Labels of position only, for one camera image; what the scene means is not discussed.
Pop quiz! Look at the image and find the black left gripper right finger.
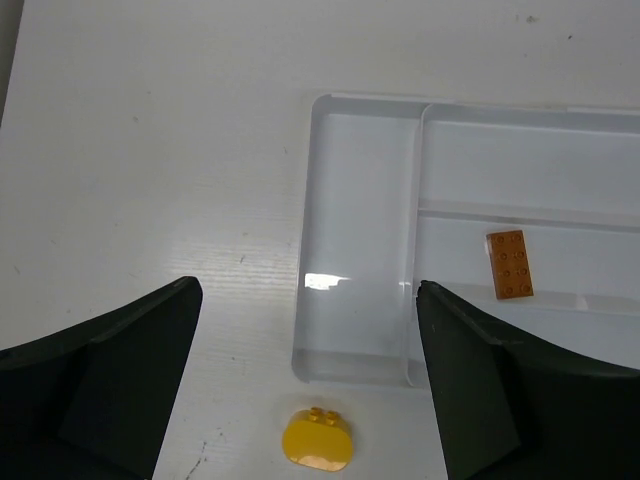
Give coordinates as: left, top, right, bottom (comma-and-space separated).
417, 281, 639, 479

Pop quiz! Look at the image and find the brown flat lego plate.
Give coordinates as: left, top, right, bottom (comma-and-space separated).
486, 230, 534, 300

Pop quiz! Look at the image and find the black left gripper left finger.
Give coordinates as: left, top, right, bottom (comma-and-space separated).
1, 276, 203, 479

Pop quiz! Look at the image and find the white divided sorting tray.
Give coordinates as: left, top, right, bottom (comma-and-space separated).
291, 94, 639, 388

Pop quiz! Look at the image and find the yellow rounded lego brick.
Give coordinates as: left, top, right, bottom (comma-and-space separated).
281, 407, 354, 473

